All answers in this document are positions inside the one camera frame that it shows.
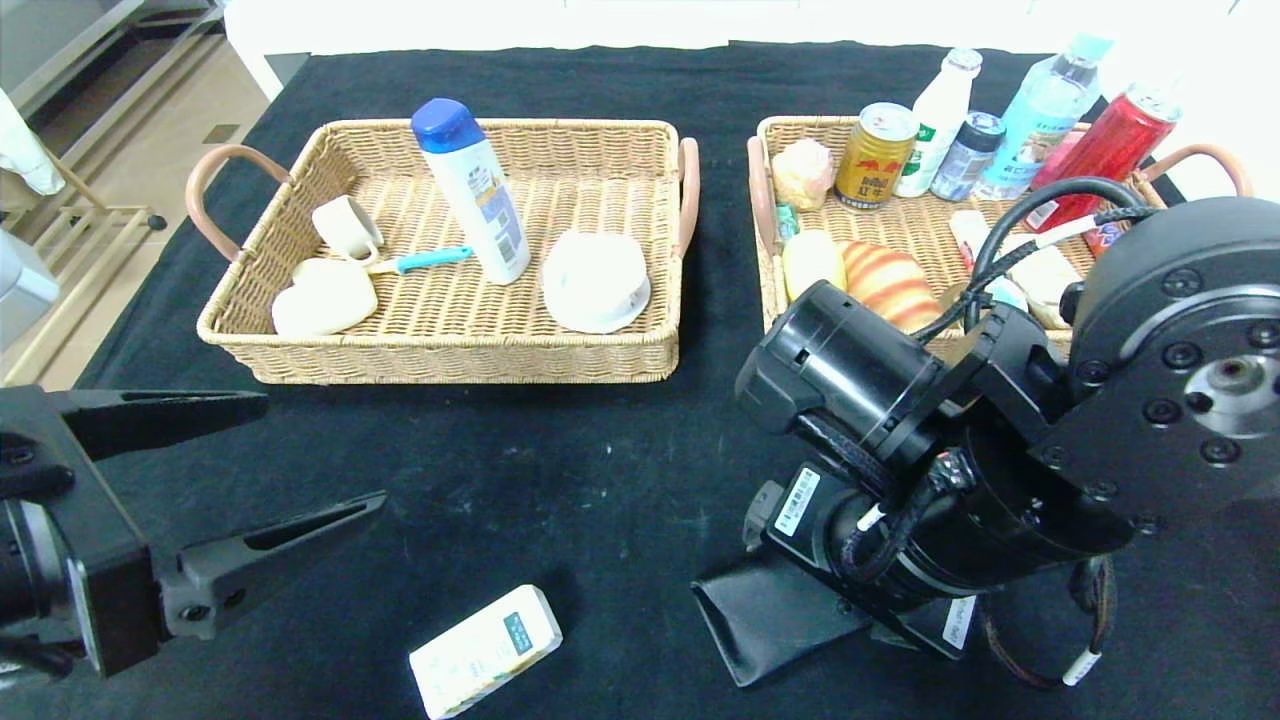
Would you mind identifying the white furniture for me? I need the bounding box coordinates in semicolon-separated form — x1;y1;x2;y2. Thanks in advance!
228;0;1280;106

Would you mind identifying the white box with green label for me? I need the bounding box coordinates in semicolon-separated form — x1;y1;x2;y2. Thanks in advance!
408;584;564;720

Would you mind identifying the wooden wheeled rack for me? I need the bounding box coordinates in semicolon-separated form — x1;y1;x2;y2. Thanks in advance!
0;150;171;386

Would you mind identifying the white teacup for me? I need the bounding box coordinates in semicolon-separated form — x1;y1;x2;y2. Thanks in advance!
545;230;651;314

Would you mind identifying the tall red drink can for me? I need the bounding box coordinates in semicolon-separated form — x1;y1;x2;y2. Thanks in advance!
1020;85;1183;233

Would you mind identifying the silver can with green label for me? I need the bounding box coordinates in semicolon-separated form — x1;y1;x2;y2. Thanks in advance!
943;278;1029;316

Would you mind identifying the white round container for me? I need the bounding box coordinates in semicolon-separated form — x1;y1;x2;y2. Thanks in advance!
541;268;653;335

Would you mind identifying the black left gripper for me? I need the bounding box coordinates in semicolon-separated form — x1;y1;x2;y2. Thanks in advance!
0;384;390;679

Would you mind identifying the white milk bottle green label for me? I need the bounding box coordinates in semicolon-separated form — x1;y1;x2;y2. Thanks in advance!
893;48;983;199

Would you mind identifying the white hanging cloth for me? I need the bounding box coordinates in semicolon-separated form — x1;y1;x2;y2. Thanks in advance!
0;85;73;199

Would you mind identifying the gold energy drink can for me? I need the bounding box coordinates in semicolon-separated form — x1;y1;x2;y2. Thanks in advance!
835;102;919;211

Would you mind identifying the black leather glasses case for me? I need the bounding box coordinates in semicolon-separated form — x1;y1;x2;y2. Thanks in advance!
692;545;873;688

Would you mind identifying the cream heart-shaped box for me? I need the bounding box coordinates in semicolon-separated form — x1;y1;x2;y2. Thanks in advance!
271;258;379;338

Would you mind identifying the white shampoo bottle blue cap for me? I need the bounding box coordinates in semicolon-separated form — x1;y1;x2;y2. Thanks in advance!
411;98;532;287

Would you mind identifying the small cream mug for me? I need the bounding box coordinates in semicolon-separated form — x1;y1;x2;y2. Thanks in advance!
312;196;386;263

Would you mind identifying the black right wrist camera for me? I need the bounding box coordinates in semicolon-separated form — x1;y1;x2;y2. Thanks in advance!
743;465;823;549

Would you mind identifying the striped brown croissant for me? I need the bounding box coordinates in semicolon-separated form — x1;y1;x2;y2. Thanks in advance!
840;240;944;334

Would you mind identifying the grey metal shelf frame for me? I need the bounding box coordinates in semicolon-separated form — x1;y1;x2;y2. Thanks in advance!
0;0;229;131

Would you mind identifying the wicker basket with brown handles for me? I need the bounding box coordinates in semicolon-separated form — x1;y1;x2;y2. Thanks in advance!
747;115;1253;361
186;118;701;386

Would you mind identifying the yellow lemon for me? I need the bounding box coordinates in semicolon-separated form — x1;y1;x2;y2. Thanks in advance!
782;230;849;303

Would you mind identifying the smooth black right arm cable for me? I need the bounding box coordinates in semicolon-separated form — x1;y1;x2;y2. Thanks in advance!
965;178;1149;331

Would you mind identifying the clear water bottle blue cap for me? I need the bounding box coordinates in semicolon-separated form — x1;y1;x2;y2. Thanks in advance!
975;33;1113;201

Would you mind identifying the green and white snack pack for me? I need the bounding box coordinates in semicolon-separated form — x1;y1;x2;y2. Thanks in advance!
950;210;1001;271

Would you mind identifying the pink and yellow cupcake toy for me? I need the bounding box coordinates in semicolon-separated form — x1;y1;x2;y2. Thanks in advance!
771;138;836;213

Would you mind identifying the pale ridged bread loaf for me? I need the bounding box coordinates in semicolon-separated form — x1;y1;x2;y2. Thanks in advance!
1010;245;1086;329

